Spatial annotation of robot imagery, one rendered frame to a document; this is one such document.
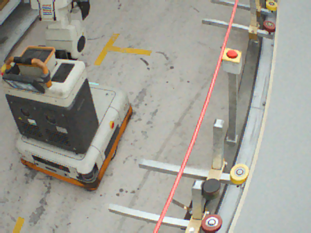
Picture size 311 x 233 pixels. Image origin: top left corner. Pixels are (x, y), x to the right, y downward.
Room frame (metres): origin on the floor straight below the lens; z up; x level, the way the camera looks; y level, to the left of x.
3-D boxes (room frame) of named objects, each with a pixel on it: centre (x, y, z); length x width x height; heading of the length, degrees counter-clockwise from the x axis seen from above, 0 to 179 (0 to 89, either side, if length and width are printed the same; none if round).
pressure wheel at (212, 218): (0.79, -0.14, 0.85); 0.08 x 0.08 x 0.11
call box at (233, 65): (1.32, -0.32, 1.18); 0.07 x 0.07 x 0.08; 65
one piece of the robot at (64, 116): (1.93, 0.59, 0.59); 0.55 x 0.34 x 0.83; 64
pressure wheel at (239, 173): (1.00, -0.29, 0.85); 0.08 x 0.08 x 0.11
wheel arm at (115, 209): (0.88, 0.03, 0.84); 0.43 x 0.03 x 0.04; 65
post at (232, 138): (1.32, -0.32, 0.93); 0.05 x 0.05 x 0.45; 65
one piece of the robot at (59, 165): (1.71, 0.68, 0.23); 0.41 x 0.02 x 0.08; 64
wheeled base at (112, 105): (2.02, 0.55, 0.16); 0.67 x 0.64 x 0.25; 154
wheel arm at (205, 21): (1.99, -0.54, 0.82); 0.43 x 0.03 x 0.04; 65
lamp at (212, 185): (0.84, -0.14, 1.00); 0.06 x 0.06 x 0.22; 65
